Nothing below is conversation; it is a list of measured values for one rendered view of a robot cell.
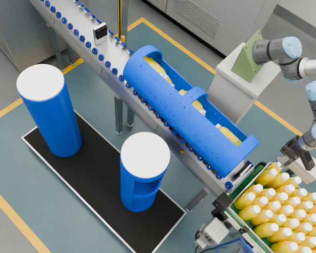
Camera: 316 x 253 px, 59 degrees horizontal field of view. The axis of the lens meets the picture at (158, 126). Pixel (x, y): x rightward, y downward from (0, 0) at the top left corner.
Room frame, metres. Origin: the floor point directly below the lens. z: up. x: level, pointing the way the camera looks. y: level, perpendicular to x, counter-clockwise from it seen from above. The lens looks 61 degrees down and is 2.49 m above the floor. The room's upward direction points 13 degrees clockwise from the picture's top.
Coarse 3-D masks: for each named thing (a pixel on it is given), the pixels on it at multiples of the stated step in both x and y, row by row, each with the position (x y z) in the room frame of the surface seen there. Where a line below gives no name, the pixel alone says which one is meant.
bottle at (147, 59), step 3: (144, 57) 1.19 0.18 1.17; (147, 57) 1.20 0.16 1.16; (147, 60) 1.17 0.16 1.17; (150, 60) 1.18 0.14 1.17; (150, 63) 1.15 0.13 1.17; (153, 63) 1.16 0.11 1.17; (153, 66) 1.14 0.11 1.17; (156, 66) 1.14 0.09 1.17; (156, 69) 1.12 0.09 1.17; (159, 69) 1.13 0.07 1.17; (159, 72) 1.11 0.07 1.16
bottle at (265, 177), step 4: (264, 172) 0.68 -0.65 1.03; (268, 172) 0.68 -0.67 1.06; (260, 176) 0.67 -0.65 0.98; (264, 176) 0.66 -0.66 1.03; (268, 176) 0.66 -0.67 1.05; (272, 176) 0.66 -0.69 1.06; (256, 180) 0.67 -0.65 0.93; (260, 180) 0.66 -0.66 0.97; (264, 180) 0.65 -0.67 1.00; (268, 180) 0.64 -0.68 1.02; (272, 180) 0.65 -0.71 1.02; (260, 184) 0.65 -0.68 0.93; (264, 184) 0.64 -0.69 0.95
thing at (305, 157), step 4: (300, 152) 0.66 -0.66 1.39; (304, 152) 0.66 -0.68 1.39; (308, 152) 0.67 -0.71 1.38; (300, 156) 0.65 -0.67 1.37; (304, 156) 0.65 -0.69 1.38; (308, 156) 0.66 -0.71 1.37; (304, 160) 0.63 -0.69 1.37; (308, 160) 0.64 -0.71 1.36; (312, 160) 0.65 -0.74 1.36; (304, 164) 0.62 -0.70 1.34; (308, 164) 0.62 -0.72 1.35; (312, 164) 0.63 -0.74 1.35; (308, 168) 0.61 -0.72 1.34; (312, 168) 0.62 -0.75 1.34
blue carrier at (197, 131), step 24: (144, 48) 1.20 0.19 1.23; (144, 72) 1.05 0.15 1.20; (168, 72) 1.22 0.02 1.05; (144, 96) 0.96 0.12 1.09; (168, 96) 0.92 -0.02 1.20; (192, 96) 0.94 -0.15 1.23; (168, 120) 0.84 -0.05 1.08; (192, 120) 0.81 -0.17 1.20; (216, 120) 0.95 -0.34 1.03; (192, 144) 0.72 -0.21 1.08; (216, 144) 0.70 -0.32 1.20; (240, 144) 0.71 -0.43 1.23; (216, 168) 0.62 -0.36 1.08
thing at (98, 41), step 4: (100, 24) 1.47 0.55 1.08; (104, 24) 1.48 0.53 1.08; (96, 28) 1.42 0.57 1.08; (100, 28) 1.44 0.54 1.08; (104, 28) 1.45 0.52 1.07; (96, 32) 1.40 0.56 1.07; (100, 32) 1.42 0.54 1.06; (104, 32) 1.45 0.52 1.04; (96, 36) 1.41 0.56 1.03; (100, 36) 1.42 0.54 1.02; (104, 36) 1.47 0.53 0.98; (96, 40) 1.41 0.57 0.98; (100, 40) 1.44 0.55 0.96; (104, 40) 1.47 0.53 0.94; (96, 44) 1.41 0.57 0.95
